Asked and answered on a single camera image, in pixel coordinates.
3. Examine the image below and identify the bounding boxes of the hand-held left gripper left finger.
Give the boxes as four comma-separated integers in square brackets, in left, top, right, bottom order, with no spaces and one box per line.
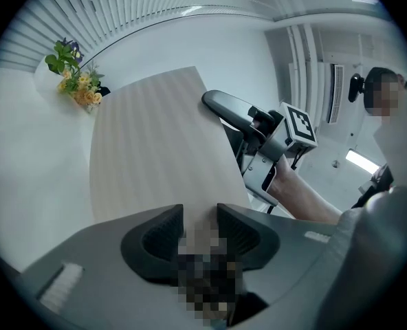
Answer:
[120,203,186,284]

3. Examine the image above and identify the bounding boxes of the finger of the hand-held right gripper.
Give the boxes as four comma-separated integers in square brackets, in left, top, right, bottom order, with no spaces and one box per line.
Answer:
[201,89,260,141]

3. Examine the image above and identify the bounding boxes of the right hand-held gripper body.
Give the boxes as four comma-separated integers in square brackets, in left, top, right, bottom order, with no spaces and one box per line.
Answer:
[241,101,319,208]

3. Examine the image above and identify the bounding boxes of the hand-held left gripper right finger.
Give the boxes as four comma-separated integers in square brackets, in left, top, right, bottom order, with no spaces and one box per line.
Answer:
[216,202,281,272]

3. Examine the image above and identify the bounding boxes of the beige file box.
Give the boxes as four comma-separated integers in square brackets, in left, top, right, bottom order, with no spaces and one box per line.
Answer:
[88,66,252,225]

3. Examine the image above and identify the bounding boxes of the person's right forearm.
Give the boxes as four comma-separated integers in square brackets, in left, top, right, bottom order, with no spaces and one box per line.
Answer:
[268,156,344,225]

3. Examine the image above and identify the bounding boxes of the ceiling air vent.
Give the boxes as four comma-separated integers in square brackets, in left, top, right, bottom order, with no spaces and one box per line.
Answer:
[327,63,345,125]

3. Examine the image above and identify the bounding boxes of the person's head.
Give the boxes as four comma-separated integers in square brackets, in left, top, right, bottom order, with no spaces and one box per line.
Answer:
[364,66,407,116]

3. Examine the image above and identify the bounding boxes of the yellow flower bouquet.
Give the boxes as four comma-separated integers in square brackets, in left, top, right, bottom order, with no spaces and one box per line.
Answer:
[57,63,105,108]

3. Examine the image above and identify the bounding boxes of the white window blinds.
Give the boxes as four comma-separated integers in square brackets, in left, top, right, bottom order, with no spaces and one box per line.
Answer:
[0,0,280,75]

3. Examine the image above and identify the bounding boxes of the purple flower potted plant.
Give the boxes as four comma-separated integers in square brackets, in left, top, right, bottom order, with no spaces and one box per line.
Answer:
[45,38,86,75]

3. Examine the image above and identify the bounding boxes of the black head camera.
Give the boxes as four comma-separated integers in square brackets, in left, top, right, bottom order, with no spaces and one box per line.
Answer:
[347,74,368,103]

